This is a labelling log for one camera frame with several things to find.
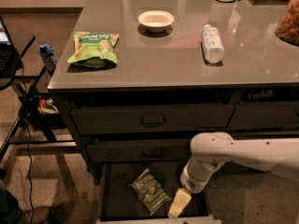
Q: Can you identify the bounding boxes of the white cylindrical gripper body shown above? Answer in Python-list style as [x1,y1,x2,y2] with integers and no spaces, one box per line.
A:
[180,156,224,194]

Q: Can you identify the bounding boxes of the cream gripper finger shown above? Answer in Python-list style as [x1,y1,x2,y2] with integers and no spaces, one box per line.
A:
[174,188,192,208]
[168,203,184,218]

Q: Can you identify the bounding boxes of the green jalapeno chip bag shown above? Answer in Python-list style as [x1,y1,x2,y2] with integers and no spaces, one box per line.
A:
[130,168,171,215]

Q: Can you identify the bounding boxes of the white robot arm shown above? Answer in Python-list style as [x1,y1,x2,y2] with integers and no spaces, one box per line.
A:
[168,133,299,218]

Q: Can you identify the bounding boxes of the middle left drawer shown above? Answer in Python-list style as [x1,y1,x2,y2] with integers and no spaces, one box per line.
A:
[86,139,190,162]

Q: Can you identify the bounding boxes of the top right drawer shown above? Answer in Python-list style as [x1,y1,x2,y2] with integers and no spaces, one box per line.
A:
[227,102,299,130]

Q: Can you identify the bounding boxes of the top left drawer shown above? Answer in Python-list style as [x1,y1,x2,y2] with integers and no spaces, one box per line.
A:
[71,104,234,134]

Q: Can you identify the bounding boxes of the dark cabinet counter unit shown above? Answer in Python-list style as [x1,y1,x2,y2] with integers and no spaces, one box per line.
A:
[49,0,299,176]

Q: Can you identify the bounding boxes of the light green snack bag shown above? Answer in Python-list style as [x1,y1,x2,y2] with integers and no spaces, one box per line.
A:
[67,31,119,68]

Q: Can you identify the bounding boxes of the white plastic bottle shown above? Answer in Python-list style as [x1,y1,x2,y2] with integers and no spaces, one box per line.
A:
[201,24,224,63]

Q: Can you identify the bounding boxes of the brown leather shoe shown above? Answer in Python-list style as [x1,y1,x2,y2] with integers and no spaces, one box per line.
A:
[23,206,53,224]

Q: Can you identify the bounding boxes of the white paper bowl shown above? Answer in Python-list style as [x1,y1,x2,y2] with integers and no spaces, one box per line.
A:
[138,10,174,33]

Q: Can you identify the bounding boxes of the blue jeans leg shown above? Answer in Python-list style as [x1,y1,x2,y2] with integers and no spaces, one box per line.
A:
[0,180,24,224]

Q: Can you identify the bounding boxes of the colourful items under desk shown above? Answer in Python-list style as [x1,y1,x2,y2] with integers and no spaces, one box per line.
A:
[38,98,59,115]

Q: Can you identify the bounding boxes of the black side desk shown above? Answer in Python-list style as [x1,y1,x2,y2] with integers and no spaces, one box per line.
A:
[0,33,74,161]

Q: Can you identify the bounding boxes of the blue cap water bottle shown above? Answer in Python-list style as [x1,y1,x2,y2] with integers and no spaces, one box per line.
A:
[38,44,58,72]

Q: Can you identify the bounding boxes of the black laptop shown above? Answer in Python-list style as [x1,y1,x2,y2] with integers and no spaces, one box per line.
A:
[0,16,19,75]

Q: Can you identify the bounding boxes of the black power cable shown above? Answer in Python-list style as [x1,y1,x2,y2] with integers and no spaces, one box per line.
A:
[19,58,40,224]

